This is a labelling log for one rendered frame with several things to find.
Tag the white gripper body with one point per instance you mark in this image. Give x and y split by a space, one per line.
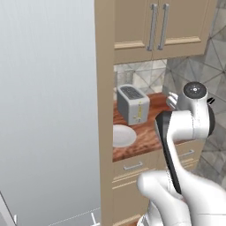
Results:
172 100

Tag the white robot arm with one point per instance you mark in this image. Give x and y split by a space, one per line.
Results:
176 126

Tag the white plate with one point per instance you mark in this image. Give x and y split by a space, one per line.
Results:
123 136

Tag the silver toaster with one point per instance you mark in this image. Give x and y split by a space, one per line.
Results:
132 106

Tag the tall beige cabinet panel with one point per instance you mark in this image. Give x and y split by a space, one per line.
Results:
105 88

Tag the beige cupboard door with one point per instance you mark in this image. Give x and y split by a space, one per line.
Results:
185 23
132 26

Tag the large beige drawer front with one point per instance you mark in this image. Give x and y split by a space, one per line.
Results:
126 200

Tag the large grey appliance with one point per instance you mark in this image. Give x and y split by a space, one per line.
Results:
47 111

